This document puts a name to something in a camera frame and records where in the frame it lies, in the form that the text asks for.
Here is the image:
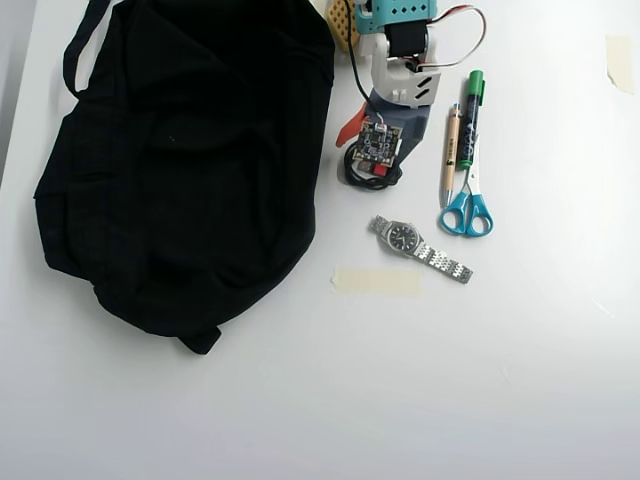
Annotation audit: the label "black fabric bag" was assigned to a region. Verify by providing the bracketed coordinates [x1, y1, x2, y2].
[33, 0, 336, 356]

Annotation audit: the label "green marker pen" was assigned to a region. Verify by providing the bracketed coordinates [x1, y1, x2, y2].
[454, 69, 487, 172]

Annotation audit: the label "thin black camera cable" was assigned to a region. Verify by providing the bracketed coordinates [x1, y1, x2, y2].
[346, 0, 372, 106]

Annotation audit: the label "red and black usb stick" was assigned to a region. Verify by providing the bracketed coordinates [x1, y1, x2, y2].
[357, 160, 391, 180]

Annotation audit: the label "scissors with blue handles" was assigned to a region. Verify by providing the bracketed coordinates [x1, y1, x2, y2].
[439, 149, 495, 238]

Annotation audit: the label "bare circuit board camera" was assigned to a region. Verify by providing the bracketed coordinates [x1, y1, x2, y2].
[349, 119, 405, 167]

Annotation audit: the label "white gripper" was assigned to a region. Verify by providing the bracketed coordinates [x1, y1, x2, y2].
[335, 58, 443, 162]

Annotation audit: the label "silver metal wristwatch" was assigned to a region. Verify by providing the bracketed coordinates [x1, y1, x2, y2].
[369, 214, 475, 286]

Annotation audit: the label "wooden ballpoint pen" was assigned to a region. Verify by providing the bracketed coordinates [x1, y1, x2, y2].
[440, 103, 462, 203]

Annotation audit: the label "white and red servo wires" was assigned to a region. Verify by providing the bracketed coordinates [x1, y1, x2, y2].
[407, 4, 488, 72]

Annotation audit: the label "short beige masking tape strip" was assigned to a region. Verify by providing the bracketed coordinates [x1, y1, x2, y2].
[604, 33, 636, 95]

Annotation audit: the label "yellow perforated plate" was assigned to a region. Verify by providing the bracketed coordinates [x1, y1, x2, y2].
[324, 0, 362, 54]

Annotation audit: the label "long beige masking tape strip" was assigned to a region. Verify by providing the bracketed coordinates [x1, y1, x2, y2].
[332, 266, 425, 298]

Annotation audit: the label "black braided usb-c cable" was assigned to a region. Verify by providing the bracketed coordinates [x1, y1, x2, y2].
[342, 146, 404, 192]

